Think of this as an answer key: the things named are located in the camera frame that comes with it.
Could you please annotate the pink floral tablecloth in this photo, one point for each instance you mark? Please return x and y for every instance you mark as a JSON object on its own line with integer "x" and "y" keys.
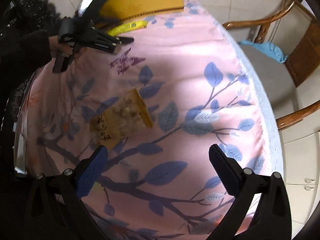
{"x": 199, "y": 89}

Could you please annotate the blue cloth on chair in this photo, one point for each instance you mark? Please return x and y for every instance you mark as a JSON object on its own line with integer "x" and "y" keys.
{"x": 267, "y": 48}

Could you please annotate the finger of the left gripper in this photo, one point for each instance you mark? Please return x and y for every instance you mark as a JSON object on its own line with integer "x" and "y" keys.
{"x": 124, "y": 40}

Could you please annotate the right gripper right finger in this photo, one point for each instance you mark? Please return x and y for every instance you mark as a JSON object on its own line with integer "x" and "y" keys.
{"x": 272, "y": 218}

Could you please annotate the dark carved wooden furniture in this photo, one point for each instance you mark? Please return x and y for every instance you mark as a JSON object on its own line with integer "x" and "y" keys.
{"x": 25, "y": 28}

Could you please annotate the brown paper snack packet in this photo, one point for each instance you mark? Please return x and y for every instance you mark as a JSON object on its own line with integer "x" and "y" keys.
{"x": 125, "y": 117}

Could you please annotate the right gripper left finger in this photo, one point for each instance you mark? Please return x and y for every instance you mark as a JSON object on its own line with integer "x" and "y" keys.
{"x": 56, "y": 200}

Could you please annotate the wooden armchair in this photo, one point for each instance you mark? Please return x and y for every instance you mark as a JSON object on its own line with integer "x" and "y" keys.
{"x": 298, "y": 68}

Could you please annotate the yellow snack bar wrapper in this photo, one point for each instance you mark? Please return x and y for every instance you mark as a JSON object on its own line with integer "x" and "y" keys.
{"x": 127, "y": 27}

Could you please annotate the person left hand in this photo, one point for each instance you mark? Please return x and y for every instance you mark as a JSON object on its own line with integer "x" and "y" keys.
{"x": 55, "y": 46}

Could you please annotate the white side cabinet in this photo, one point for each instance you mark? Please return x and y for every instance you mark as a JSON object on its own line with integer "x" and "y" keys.
{"x": 301, "y": 170}

